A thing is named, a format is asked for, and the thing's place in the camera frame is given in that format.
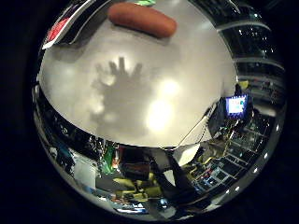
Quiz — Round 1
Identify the white plastic basket container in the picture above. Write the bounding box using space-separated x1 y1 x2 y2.
41 0 108 50

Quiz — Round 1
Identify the brown toy sausage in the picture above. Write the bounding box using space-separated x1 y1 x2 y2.
107 2 178 39

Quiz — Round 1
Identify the person in teal shirt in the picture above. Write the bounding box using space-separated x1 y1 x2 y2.
55 141 77 175

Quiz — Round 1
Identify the person by the monitor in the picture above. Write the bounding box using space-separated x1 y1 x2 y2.
234 79 250 97

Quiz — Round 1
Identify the computer monitor with blue screen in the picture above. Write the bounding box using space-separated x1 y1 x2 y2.
225 94 249 119

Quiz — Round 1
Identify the thin cable on table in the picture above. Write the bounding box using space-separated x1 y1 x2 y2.
162 104 219 152

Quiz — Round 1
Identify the red toy steak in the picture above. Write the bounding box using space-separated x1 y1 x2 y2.
46 17 71 43

